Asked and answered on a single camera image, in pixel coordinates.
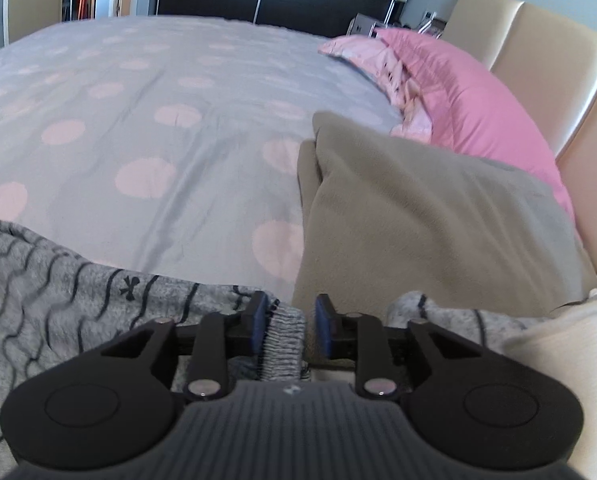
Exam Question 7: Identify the taupe fleece blanket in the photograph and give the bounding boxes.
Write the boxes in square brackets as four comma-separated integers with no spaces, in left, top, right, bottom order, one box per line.
[291,111,597,318]

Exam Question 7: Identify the plain pink pillow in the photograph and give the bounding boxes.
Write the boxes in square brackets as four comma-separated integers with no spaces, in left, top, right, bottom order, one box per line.
[376,27,577,226]

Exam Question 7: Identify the beige padded headboard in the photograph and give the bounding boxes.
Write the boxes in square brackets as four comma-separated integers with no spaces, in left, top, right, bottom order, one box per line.
[441,0,597,286]

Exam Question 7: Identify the beige bedroom door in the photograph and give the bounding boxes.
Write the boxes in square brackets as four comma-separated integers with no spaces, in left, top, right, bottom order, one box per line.
[3,0,66,43]

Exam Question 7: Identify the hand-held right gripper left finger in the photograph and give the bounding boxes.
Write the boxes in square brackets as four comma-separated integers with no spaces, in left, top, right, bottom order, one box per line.
[101,291,270,403]

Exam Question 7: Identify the grey striped pyjama pants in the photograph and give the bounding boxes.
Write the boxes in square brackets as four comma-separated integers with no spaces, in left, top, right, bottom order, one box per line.
[0,217,312,480]

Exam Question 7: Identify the pale pink patterned pillow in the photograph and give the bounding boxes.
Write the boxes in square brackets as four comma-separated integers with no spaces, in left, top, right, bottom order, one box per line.
[319,35,442,146]

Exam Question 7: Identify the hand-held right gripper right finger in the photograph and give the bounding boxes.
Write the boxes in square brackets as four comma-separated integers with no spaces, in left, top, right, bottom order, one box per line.
[315,293,482,403]

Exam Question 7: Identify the white nightstand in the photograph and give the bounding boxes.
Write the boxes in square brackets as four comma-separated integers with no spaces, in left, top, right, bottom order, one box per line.
[349,12,387,38]

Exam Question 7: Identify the white folded sweatshirt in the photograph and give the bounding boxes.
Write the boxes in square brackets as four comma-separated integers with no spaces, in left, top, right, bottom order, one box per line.
[501,282,597,480]

